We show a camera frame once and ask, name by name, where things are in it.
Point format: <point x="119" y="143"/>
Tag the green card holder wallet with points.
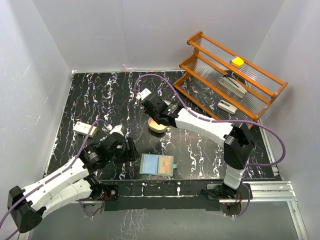
<point x="149" y="165"/>

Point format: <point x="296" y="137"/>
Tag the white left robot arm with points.
<point x="74" y="181"/>

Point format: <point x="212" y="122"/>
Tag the orange credit card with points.
<point x="164" y="165"/>

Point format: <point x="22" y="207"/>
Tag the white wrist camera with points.
<point x="143" y="94"/>
<point x="117" y="131"/>

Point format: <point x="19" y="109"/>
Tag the small white stapler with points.
<point x="227" y="107"/>

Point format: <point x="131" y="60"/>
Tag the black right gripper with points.
<point x="151" y="115"/>

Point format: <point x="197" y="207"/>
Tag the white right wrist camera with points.
<point x="143" y="94"/>

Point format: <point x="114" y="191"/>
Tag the orange wooden shelf rack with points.
<point x="208" y="62"/>

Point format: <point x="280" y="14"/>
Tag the yellow sticky note block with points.
<point x="236" y="61"/>

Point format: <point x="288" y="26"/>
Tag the beige oval tray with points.
<point x="155" y="127"/>

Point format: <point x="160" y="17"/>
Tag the small white cardboard box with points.
<point x="83" y="129"/>

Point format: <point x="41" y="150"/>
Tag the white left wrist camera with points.
<point x="117" y="131"/>

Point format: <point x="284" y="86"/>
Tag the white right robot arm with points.
<point x="235" y="139"/>

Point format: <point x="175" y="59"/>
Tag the grey stapler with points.
<point x="233" y="86"/>

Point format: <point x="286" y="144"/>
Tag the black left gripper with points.
<point x="132" y="153"/>

